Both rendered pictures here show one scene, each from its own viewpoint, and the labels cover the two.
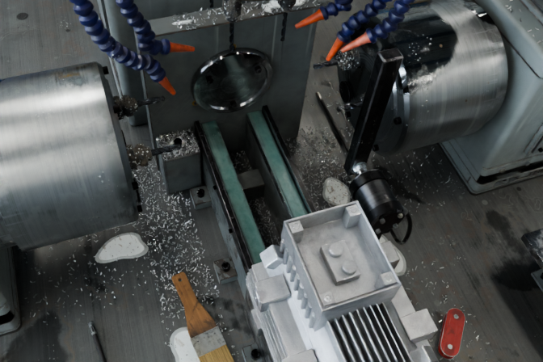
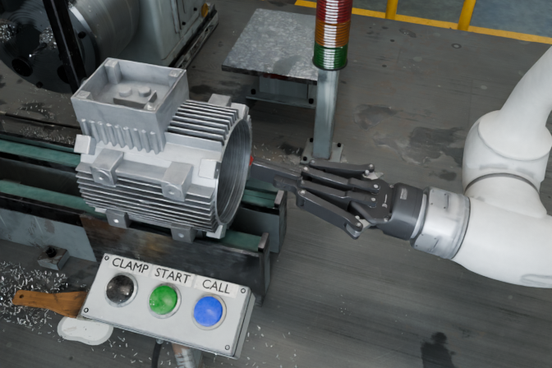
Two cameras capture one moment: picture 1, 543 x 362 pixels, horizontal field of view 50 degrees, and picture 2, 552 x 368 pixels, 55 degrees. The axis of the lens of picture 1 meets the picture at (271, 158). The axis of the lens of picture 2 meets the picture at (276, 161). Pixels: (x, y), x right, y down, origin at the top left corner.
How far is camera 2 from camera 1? 0.36 m
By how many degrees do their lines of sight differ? 33
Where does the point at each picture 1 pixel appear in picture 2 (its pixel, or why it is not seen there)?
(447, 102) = (103, 2)
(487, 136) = (147, 34)
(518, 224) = (213, 82)
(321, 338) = (172, 150)
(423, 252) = not seen: hidden behind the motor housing
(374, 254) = (151, 78)
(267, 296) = (108, 163)
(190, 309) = (53, 303)
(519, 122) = (157, 3)
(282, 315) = (131, 167)
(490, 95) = not seen: outside the picture
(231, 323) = not seen: hidden behind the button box
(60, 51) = not seen: outside the picture
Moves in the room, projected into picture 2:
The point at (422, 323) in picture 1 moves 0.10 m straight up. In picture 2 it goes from (218, 100) to (213, 42)
